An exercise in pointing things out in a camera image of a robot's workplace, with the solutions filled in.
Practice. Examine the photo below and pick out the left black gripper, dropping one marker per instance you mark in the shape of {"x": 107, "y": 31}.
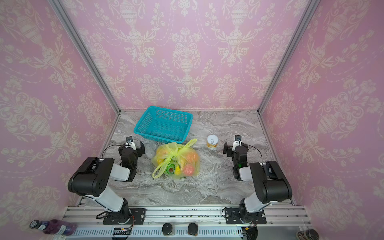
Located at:
{"x": 139, "y": 149}

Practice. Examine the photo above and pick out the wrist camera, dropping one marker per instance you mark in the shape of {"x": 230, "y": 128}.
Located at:
{"x": 237, "y": 141}
{"x": 129, "y": 142}

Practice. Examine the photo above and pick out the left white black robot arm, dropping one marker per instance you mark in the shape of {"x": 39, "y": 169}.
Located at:
{"x": 91, "y": 181}

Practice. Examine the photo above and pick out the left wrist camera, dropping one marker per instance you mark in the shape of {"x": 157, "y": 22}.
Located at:
{"x": 129, "y": 142}

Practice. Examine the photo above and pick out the purple plastic bottle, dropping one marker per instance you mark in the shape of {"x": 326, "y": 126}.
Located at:
{"x": 54, "y": 227}

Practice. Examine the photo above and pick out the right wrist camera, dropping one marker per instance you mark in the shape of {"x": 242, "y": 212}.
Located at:
{"x": 237, "y": 141}

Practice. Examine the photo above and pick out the yellow plastic bag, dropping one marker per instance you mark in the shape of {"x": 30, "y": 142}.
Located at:
{"x": 177, "y": 161}

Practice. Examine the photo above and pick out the teal plastic basket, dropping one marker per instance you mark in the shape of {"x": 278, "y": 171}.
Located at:
{"x": 164, "y": 125}

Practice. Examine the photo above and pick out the left black round knob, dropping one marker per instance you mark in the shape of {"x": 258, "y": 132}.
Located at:
{"x": 167, "y": 229}

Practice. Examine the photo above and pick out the black round knob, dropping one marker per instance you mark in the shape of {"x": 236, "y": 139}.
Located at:
{"x": 193, "y": 229}
{"x": 167, "y": 229}

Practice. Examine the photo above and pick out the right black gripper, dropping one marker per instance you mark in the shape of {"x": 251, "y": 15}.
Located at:
{"x": 228, "y": 149}

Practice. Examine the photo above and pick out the white yellow tin can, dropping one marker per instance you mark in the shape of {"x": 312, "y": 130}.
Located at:
{"x": 212, "y": 141}

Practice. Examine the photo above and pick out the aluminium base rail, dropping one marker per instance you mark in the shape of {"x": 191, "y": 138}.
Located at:
{"x": 210, "y": 219}

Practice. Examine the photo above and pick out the right black round knob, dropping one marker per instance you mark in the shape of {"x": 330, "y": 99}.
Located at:
{"x": 193, "y": 229}

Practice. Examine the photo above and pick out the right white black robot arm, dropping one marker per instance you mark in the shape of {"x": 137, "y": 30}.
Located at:
{"x": 270, "y": 183}

